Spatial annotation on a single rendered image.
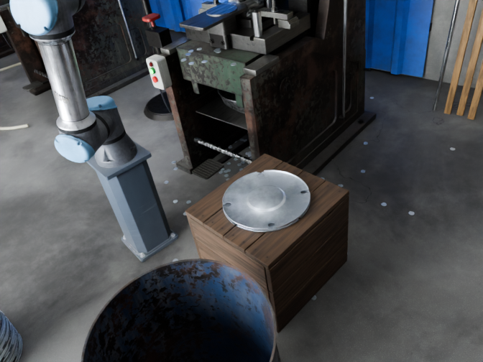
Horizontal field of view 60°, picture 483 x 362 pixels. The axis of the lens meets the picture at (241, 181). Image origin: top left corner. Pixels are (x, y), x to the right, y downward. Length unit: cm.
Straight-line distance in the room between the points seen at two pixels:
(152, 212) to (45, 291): 53
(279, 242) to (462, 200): 96
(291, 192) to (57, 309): 100
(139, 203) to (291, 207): 61
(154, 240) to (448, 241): 115
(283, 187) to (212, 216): 26
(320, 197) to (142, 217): 70
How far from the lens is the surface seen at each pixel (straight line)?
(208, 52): 178
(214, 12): 176
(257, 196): 139
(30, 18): 122
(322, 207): 136
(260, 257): 123
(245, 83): 157
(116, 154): 154
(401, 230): 180
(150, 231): 175
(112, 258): 188
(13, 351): 172
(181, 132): 206
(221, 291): 115
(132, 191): 161
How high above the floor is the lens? 128
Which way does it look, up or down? 38 degrees down
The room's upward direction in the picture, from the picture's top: 10 degrees counter-clockwise
